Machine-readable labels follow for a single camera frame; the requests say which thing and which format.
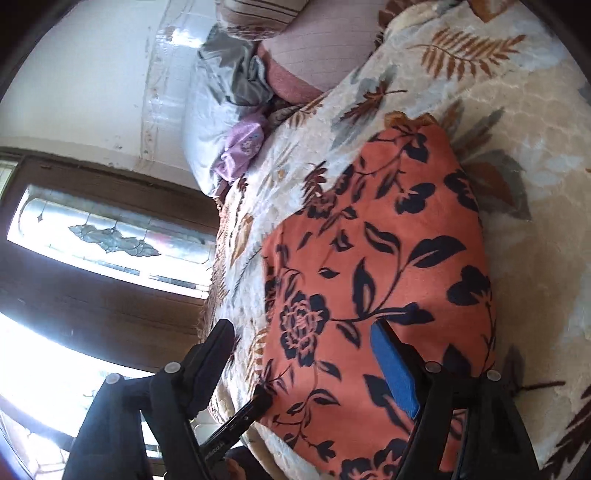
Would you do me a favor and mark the striped floral bolster pillow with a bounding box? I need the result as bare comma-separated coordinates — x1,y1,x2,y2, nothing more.
217,0,301,40

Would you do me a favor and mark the purple cloth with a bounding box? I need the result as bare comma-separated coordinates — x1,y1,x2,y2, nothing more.
213,113,271,182

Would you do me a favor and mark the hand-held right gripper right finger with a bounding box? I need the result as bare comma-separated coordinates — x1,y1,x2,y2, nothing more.
369,320,541,480

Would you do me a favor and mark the cream leaf-print blanket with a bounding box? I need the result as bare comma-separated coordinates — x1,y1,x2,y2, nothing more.
196,0,591,480

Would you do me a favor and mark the orange floral garment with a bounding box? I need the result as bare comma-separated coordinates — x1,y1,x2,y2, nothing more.
261,113,499,480

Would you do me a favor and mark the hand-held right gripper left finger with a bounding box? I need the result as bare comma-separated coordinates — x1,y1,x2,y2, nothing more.
62,318,236,480

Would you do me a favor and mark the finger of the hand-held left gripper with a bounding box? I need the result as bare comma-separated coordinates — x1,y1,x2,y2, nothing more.
198,385,274,462

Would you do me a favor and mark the dark wooden door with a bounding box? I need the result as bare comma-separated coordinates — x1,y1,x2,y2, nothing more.
0,148,222,361

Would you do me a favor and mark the pink bed sheet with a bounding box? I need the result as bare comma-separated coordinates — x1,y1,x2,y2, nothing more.
256,0,386,103

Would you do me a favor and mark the patterned door glass pane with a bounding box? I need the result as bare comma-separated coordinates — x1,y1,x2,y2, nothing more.
18,185,215,289

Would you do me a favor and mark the grey cloth bundle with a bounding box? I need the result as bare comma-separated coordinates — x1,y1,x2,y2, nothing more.
182,65,241,197

